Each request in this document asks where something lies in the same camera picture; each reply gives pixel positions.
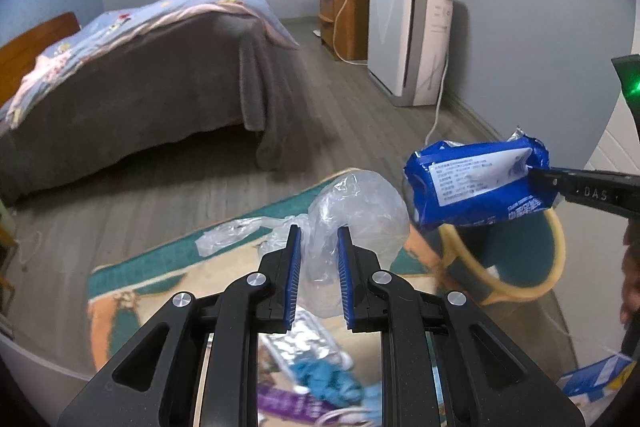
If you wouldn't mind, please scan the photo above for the blue white paper carton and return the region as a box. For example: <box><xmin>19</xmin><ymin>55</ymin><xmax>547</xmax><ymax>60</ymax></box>
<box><xmin>557</xmin><ymin>353</ymin><xmax>637</xmax><ymax>408</ymax></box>

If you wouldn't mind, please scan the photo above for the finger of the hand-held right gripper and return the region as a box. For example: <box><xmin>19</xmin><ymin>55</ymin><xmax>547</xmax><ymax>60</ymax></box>
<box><xmin>527</xmin><ymin>166</ymin><xmax>640</xmax><ymax>220</ymax></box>

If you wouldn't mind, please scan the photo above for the person's right hand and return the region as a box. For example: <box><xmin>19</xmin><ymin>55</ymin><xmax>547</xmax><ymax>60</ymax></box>
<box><xmin>620</xmin><ymin>223</ymin><xmax>640</xmax><ymax>325</ymax></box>

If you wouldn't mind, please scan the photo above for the wooden cabinet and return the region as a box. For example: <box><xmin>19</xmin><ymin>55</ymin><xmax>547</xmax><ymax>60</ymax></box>
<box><xmin>317</xmin><ymin>0</ymin><xmax>371</xmax><ymax>62</ymax></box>

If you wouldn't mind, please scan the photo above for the silver foil wrapper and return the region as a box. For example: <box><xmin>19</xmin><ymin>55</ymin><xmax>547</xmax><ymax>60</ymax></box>
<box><xmin>259</xmin><ymin>309</ymin><xmax>352</xmax><ymax>369</ymax></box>

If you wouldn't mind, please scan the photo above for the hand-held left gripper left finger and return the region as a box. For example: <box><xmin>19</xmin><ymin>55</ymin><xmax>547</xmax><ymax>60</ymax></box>
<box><xmin>57</xmin><ymin>224</ymin><xmax>304</xmax><ymax>427</ymax></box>

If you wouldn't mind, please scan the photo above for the white looped cord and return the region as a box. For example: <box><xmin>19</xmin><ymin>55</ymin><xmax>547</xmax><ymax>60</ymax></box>
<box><xmin>320</xmin><ymin>408</ymin><xmax>372</xmax><ymax>427</ymax></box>

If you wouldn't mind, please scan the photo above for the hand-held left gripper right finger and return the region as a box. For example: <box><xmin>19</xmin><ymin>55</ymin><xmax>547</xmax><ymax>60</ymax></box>
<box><xmin>336</xmin><ymin>227</ymin><xmax>586</xmax><ymax>427</ymax></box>

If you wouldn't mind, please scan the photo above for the printed teal orange mat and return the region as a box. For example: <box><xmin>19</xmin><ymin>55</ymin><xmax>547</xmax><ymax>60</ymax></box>
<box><xmin>87</xmin><ymin>168</ymin><xmax>451</xmax><ymax>427</ymax></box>

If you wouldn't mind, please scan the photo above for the thin white floor cable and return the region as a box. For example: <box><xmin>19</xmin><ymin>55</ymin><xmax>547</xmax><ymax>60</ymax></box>
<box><xmin>15</xmin><ymin>231</ymin><xmax>44</xmax><ymax>269</ymax></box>

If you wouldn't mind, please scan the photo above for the purple wrapper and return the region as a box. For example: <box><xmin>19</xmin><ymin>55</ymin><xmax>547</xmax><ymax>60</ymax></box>
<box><xmin>257</xmin><ymin>384</ymin><xmax>342</xmax><ymax>427</ymax></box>

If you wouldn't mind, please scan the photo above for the blue printed blanket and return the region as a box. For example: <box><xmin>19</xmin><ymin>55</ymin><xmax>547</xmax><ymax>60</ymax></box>
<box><xmin>0</xmin><ymin>0</ymin><xmax>302</xmax><ymax>130</ymax></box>

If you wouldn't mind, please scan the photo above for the white air purifier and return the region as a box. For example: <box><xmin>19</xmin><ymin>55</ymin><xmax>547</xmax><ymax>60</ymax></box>
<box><xmin>367</xmin><ymin>0</ymin><xmax>455</xmax><ymax>108</ymax></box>

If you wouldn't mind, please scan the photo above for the light blue crumpled wrapper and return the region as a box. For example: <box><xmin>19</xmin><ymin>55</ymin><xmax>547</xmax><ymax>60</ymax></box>
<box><xmin>290</xmin><ymin>359</ymin><xmax>364</xmax><ymax>408</ymax></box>

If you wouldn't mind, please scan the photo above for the bed with grey cover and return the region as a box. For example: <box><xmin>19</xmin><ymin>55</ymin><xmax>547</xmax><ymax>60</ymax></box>
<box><xmin>0</xmin><ymin>0</ymin><xmax>302</xmax><ymax>208</ymax></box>

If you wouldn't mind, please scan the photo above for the blue snack packet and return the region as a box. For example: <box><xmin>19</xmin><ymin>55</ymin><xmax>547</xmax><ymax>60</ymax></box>
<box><xmin>403</xmin><ymin>126</ymin><xmax>559</xmax><ymax>231</ymax></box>

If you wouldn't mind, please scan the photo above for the wooden headboard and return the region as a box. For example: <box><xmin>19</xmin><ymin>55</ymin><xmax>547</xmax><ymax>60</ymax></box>
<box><xmin>0</xmin><ymin>12</ymin><xmax>82</xmax><ymax>108</ymax></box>

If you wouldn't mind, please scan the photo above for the large clear plastic bag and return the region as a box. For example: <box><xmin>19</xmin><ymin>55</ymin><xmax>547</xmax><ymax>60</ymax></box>
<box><xmin>257</xmin><ymin>169</ymin><xmax>411</xmax><ymax>319</ymax></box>

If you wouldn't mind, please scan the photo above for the yellow rimmed teal trash bin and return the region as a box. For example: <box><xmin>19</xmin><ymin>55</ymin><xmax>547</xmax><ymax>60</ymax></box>
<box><xmin>437</xmin><ymin>207</ymin><xmax>567</xmax><ymax>306</ymax></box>

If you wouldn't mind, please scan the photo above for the small clear plastic wrap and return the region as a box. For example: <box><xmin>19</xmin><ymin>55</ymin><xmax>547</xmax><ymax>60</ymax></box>
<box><xmin>195</xmin><ymin>217</ymin><xmax>271</xmax><ymax>258</ymax></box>

